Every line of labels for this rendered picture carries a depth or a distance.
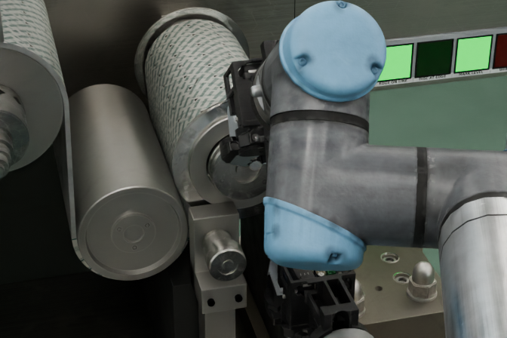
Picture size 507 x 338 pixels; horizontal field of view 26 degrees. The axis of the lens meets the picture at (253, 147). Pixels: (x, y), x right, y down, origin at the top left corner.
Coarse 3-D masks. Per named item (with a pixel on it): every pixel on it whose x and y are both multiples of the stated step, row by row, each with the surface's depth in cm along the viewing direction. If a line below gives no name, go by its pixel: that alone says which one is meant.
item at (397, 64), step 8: (392, 48) 153; (400, 48) 153; (408, 48) 153; (392, 56) 153; (400, 56) 154; (408, 56) 154; (392, 64) 154; (400, 64) 154; (408, 64) 155; (384, 72) 154; (392, 72) 155; (400, 72) 155; (408, 72) 155
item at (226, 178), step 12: (216, 144) 115; (216, 156) 114; (216, 168) 114; (228, 168) 115; (240, 168) 115; (264, 168) 116; (216, 180) 115; (228, 180) 115; (240, 180) 116; (252, 180) 116; (264, 180) 116; (228, 192) 116; (240, 192) 116; (252, 192) 117
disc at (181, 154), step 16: (208, 112) 113; (224, 112) 114; (192, 128) 114; (176, 144) 114; (192, 144) 114; (176, 160) 115; (176, 176) 116; (208, 176) 117; (192, 192) 117; (240, 208) 120; (256, 208) 120
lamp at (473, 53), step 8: (464, 40) 155; (472, 40) 155; (480, 40) 156; (488, 40) 156; (464, 48) 156; (472, 48) 156; (480, 48) 156; (488, 48) 157; (464, 56) 156; (472, 56) 157; (480, 56) 157; (488, 56) 157; (456, 64) 157; (464, 64) 157; (472, 64) 157; (480, 64) 158
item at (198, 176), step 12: (204, 132) 114; (216, 132) 114; (228, 132) 114; (204, 144) 114; (192, 156) 115; (204, 156) 115; (192, 168) 115; (204, 168) 116; (192, 180) 116; (204, 180) 116; (204, 192) 117; (216, 192) 117; (264, 192) 119; (240, 204) 119; (252, 204) 119
